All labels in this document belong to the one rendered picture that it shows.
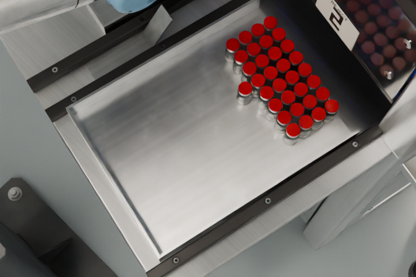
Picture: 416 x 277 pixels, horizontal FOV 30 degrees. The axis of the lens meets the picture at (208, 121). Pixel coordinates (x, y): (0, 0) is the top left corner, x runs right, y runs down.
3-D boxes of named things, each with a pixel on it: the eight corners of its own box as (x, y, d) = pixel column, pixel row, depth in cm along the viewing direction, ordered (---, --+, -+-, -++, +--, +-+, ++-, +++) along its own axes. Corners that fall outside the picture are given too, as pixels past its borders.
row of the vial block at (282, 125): (233, 47, 120) (234, 34, 115) (300, 141, 115) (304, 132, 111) (221, 54, 119) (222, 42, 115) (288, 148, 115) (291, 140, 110)
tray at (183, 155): (257, 5, 122) (259, -5, 119) (355, 138, 116) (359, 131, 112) (69, 115, 116) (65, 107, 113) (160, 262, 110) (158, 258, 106)
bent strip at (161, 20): (164, 20, 121) (162, 3, 116) (174, 35, 121) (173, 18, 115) (86, 67, 119) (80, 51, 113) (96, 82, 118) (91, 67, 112)
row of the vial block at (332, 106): (270, 26, 121) (272, 12, 117) (337, 117, 116) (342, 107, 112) (258, 33, 121) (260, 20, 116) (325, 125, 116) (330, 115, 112)
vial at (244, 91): (246, 89, 118) (247, 78, 113) (254, 100, 117) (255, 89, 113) (233, 96, 117) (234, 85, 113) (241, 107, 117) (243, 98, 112)
